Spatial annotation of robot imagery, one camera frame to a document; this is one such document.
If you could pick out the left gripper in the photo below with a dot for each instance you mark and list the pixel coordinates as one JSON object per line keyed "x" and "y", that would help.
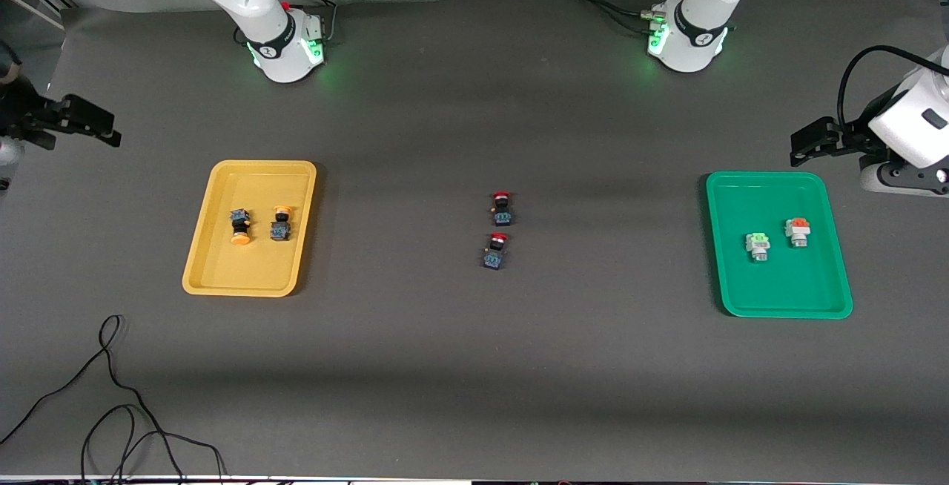
{"x": 850, "y": 136}

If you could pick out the green plastic tray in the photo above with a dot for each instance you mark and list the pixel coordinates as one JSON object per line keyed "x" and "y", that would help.
{"x": 786, "y": 285}

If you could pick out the yellow plastic tray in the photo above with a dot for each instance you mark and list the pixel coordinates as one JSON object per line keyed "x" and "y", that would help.
{"x": 222, "y": 270}

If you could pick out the orange-capped white switch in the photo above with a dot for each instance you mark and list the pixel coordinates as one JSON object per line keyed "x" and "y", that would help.
{"x": 798, "y": 231}

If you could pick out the green pushbutton light-green contact block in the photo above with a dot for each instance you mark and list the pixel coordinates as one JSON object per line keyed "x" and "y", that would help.
{"x": 758, "y": 246}

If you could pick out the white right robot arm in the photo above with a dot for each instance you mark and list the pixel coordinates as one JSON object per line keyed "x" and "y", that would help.
{"x": 274, "y": 40}

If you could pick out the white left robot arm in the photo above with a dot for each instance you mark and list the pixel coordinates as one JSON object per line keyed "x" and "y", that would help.
{"x": 697, "y": 40}

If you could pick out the red pushbutton black body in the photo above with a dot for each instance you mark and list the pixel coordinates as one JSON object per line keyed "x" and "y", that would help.
{"x": 494, "y": 253}
{"x": 502, "y": 210}

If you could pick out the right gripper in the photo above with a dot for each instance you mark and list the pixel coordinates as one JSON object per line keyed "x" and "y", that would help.
{"x": 28, "y": 113}

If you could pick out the yellow pushbutton black body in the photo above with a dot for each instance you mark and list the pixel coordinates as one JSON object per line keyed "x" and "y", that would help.
{"x": 280, "y": 227}
{"x": 239, "y": 227}

